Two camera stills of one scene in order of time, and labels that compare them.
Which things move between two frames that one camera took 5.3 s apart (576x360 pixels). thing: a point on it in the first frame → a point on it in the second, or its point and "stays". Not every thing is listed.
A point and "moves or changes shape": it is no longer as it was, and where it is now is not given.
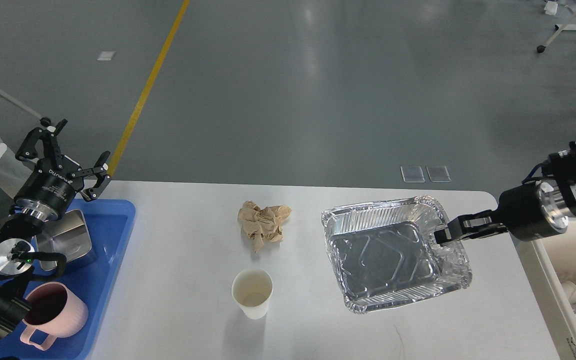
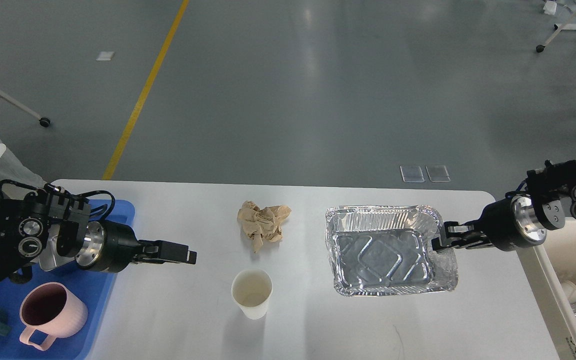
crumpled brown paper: x=260 y=223 stays
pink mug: x=56 y=310 stays
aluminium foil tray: x=385 y=254 moves or changes shape
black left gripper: x=48 y=193 → x=107 y=246
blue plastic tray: x=109 y=223 stays
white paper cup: x=252 y=288 stays
